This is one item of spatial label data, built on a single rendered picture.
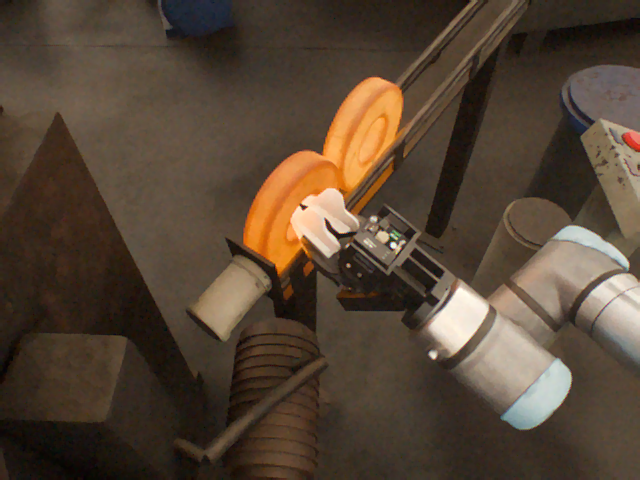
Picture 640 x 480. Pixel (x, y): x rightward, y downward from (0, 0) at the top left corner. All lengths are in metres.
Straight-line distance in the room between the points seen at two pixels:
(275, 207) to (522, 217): 0.51
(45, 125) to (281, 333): 0.40
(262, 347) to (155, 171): 1.12
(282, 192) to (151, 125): 1.41
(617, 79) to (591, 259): 0.89
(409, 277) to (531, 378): 0.16
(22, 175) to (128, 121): 1.49
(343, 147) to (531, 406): 0.36
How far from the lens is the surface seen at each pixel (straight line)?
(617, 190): 0.94
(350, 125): 0.63
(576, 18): 2.38
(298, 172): 0.56
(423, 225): 1.54
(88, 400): 0.44
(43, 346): 0.48
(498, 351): 0.57
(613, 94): 1.46
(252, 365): 0.72
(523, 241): 0.91
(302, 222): 0.58
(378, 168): 0.70
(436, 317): 0.55
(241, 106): 1.94
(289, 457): 0.68
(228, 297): 0.58
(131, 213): 1.65
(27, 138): 0.54
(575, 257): 0.69
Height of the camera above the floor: 1.18
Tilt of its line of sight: 53 degrees down
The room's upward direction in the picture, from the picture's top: straight up
